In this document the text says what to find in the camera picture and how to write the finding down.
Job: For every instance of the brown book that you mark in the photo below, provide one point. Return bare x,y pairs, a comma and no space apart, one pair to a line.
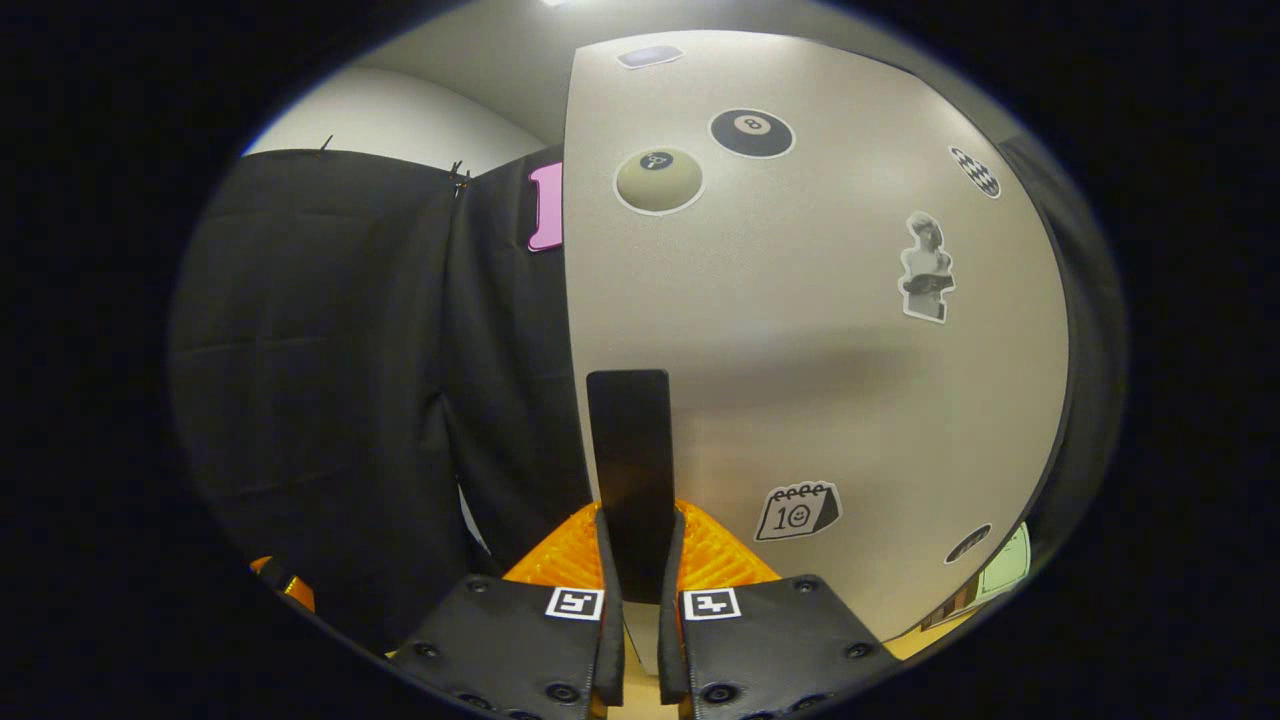
950,610

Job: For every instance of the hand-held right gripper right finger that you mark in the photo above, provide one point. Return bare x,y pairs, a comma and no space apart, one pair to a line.
780,650

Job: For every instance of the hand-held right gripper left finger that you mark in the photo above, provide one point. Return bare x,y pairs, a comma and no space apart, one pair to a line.
520,650

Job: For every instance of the beige cabinet door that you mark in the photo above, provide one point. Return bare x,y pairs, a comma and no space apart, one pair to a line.
800,370

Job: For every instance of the black backdrop cloth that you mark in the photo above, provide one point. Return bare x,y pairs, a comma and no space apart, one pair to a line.
350,400

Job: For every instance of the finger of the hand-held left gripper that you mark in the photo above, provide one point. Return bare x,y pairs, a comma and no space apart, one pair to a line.
290,590

